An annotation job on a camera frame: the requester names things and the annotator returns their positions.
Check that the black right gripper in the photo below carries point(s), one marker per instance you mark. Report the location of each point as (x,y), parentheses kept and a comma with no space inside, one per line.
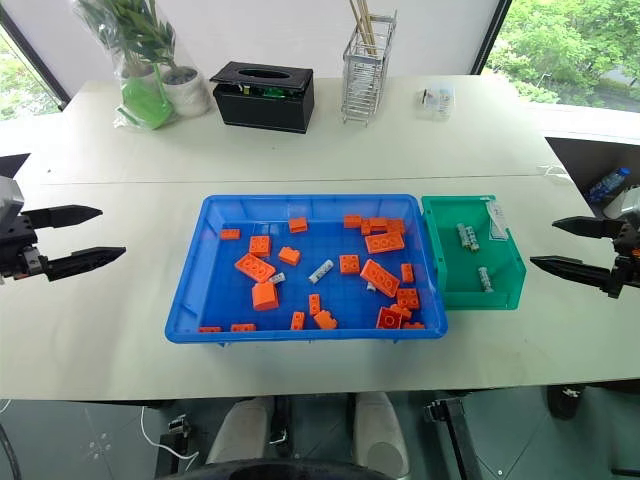
(630,255)

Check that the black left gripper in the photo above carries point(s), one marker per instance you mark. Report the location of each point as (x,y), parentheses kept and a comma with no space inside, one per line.
(17,250)

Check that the green plastic bin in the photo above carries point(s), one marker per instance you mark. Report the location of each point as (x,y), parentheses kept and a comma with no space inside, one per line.
(465,285)

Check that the black tissue box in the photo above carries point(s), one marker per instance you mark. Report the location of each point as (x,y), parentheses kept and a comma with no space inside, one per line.
(265,107)

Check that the plastic water bottle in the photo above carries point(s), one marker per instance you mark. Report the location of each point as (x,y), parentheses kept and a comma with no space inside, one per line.
(609,184)

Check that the white paper label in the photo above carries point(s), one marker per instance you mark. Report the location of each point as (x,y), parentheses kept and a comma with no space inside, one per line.
(498,220)

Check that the small orange block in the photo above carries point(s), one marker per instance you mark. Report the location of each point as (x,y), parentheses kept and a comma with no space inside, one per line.
(314,304)
(407,273)
(289,256)
(243,328)
(297,321)
(375,226)
(210,329)
(325,320)
(397,226)
(402,311)
(298,225)
(230,234)
(352,221)

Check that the blue plastic tray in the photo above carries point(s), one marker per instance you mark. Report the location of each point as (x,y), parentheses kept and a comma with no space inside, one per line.
(225,300)

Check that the square orange block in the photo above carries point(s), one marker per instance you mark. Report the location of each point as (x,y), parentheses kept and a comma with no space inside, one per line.
(349,264)
(408,298)
(260,246)

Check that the white plant pot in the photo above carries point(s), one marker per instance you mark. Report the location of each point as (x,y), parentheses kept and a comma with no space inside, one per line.
(187,92)

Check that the small clear plastic cup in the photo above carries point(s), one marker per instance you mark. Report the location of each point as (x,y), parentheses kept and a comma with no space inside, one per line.
(436,102)

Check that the green plant in plastic bag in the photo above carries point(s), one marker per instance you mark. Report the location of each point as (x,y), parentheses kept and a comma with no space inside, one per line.
(130,30)

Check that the black table leg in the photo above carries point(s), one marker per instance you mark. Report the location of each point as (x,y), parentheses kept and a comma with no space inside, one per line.
(452,435)

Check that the white rounded robot leg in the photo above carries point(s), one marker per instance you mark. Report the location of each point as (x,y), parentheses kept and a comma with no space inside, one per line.
(380,430)
(240,430)

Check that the dark rounded shape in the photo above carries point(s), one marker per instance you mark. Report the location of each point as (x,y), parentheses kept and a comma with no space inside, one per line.
(275,472)

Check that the wooden stick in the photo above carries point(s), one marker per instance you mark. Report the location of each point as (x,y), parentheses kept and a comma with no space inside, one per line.
(369,25)
(361,25)

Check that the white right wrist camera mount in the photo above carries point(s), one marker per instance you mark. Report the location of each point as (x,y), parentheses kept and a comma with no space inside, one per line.
(632,207)

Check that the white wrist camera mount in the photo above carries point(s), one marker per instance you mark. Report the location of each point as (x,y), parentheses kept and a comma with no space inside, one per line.
(10,197)
(632,207)

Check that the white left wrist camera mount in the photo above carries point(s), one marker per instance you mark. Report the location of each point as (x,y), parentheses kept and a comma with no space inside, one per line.
(10,197)

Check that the black window frame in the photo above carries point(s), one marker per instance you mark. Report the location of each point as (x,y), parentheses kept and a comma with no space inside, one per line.
(497,35)
(35,55)

